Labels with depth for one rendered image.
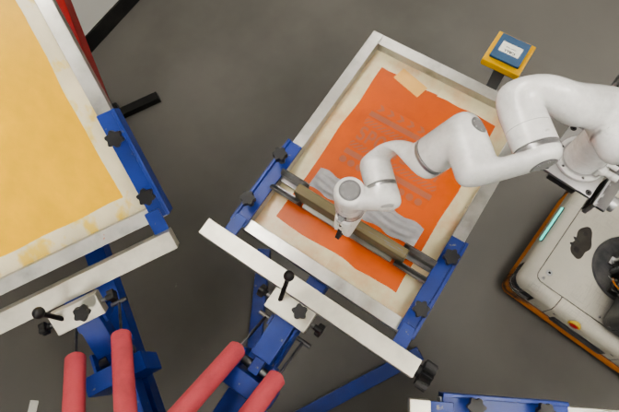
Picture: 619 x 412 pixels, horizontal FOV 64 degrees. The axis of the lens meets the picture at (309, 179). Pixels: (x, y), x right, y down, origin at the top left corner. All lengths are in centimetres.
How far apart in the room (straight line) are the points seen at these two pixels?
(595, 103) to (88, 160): 117
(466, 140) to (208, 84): 211
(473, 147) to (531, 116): 12
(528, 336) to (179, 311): 160
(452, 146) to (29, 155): 104
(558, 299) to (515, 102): 137
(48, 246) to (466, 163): 107
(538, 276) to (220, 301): 141
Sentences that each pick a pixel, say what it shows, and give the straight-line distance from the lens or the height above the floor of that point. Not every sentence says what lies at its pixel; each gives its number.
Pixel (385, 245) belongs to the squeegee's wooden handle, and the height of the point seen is 106.
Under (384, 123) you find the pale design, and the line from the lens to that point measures 159.
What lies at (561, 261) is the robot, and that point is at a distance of 230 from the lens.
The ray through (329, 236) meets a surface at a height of 95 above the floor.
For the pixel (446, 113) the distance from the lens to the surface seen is 163.
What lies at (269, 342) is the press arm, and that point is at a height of 104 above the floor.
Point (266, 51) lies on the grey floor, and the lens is 294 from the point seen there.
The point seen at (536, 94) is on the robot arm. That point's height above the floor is 154.
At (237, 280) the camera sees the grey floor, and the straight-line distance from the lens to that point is 246.
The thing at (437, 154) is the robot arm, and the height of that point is 146.
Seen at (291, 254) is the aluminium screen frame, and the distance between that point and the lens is 142.
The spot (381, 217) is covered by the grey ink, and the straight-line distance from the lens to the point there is 148.
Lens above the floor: 237
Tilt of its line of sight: 69 degrees down
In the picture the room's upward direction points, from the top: 12 degrees counter-clockwise
